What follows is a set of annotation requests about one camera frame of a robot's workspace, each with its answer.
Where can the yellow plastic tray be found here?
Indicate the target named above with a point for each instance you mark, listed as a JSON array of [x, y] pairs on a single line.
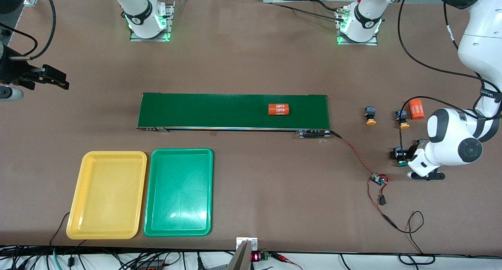
[[106, 207]]

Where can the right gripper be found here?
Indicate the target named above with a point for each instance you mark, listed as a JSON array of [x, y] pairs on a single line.
[[11, 70]]

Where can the green conveyor belt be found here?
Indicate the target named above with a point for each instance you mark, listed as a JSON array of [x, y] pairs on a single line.
[[306, 105]]

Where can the green plastic tray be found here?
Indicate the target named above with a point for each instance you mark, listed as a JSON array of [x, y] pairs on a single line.
[[178, 211]]

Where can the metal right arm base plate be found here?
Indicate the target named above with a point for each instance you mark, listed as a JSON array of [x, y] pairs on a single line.
[[149, 39]]

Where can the small black switch connector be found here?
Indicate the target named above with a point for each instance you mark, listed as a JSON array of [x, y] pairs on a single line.
[[382, 200]]

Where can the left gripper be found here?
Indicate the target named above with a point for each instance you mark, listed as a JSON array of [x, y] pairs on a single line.
[[412, 150]]

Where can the red black clip lead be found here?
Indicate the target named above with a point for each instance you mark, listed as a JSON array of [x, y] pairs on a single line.
[[284, 258]]

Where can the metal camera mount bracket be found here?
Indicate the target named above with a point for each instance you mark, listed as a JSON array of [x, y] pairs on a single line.
[[241, 258]]

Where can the red digit display module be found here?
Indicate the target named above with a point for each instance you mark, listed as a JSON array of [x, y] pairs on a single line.
[[255, 257]]

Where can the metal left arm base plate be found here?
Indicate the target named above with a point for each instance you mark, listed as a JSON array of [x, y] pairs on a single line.
[[359, 43]]

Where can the yellow push button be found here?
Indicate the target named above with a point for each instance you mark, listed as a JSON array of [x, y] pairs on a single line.
[[371, 122], [404, 125]]

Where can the small green circuit board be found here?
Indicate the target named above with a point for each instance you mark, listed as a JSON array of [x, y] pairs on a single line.
[[378, 179]]

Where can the orange cylinder with white print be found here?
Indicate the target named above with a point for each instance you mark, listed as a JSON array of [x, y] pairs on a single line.
[[416, 109], [279, 109]]

